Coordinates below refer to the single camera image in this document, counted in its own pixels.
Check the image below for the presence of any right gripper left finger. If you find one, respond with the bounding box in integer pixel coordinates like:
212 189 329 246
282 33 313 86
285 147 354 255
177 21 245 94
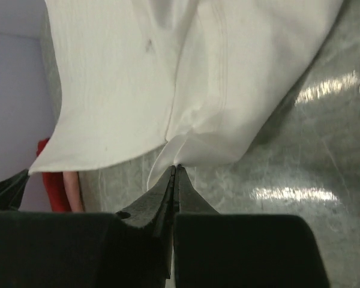
0 167 176 287

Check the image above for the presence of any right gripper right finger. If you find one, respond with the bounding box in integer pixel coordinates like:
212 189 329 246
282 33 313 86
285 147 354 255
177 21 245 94
173 166 330 287

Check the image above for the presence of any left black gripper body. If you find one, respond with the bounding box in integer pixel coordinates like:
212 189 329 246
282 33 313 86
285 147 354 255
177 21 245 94
0 169 29 211

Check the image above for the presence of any white t shirt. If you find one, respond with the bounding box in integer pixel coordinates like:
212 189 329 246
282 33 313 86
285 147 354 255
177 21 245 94
29 0 342 187

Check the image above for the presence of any red folded t shirt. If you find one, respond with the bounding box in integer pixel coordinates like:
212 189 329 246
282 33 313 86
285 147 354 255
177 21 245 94
36 137 71 212

